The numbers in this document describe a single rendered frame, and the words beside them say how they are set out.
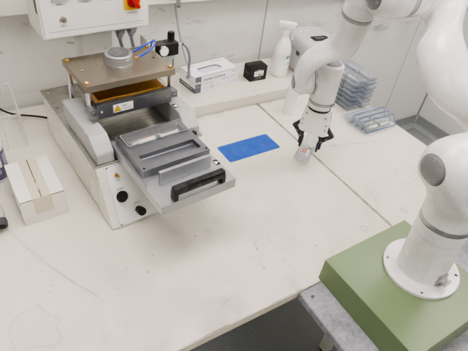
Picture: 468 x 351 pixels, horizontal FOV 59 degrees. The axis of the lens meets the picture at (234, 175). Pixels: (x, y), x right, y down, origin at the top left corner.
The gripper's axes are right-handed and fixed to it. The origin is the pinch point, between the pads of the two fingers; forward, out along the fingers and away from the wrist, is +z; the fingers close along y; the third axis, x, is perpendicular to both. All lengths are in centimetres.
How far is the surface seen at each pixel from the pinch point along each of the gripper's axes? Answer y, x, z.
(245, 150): 21.4, 6.8, 7.6
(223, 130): 33.9, -0.3, 7.7
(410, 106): -39, -187, 64
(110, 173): 42, 58, -8
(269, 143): 15.2, -2.1, 7.6
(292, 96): 15.7, -26.6, -1.5
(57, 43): 98, 15, -15
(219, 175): 12, 53, -18
